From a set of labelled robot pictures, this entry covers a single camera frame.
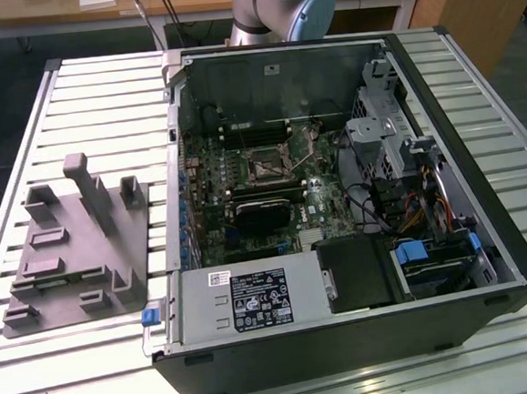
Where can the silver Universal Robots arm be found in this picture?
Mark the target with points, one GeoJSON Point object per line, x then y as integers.
{"type": "Point", "coordinates": [253, 6]}

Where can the black RAM slot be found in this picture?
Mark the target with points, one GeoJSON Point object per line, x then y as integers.
{"type": "Point", "coordinates": [267, 189]}
{"type": "Point", "coordinates": [268, 197]}
{"type": "Point", "coordinates": [254, 138]}

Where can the CPU socket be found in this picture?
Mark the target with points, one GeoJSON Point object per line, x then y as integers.
{"type": "Point", "coordinates": [266, 167]}

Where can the black graphics card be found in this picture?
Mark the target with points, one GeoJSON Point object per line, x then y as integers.
{"type": "Point", "coordinates": [263, 217]}

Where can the green motherboard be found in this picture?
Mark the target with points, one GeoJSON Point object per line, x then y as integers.
{"type": "Point", "coordinates": [208, 196]}

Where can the silver chipset heat sink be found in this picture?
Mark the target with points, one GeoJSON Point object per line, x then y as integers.
{"type": "Point", "coordinates": [311, 239]}

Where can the RAM stick with white label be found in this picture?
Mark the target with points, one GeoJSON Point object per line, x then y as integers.
{"type": "Point", "coordinates": [242, 125]}

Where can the small white barcode sticker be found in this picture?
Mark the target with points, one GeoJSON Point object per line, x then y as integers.
{"type": "Point", "coordinates": [218, 277]}

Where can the black rating label sticker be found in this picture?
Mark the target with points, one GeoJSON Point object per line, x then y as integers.
{"type": "Point", "coordinates": [261, 299]}

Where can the black disk bay cover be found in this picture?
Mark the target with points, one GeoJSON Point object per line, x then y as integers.
{"type": "Point", "coordinates": [356, 272]}

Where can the grey power supply unit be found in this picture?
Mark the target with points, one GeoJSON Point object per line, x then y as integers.
{"type": "Point", "coordinates": [199, 307]}

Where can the silver metal drive cage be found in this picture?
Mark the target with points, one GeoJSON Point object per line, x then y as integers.
{"type": "Point", "coordinates": [372, 129]}

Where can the hard disk in blue carrier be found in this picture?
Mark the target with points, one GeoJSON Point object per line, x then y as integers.
{"type": "Point", "coordinates": [411, 251]}

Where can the blue case latch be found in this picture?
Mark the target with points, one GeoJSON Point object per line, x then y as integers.
{"type": "Point", "coordinates": [150, 316]}

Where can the black open PC case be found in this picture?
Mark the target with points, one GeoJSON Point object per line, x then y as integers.
{"type": "Point", "coordinates": [330, 351]}

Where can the grey parts rack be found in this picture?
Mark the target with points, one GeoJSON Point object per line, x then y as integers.
{"type": "Point", "coordinates": [89, 247]}

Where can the blue plastic tab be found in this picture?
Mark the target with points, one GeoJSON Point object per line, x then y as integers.
{"type": "Point", "coordinates": [474, 240]}

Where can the wooden desk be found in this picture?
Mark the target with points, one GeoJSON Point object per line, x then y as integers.
{"type": "Point", "coordinates": [48, 17]}

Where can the brown wooden cabinet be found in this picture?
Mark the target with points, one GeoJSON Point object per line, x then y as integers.
{"type": "Point", "coordinates": [481, 6]}

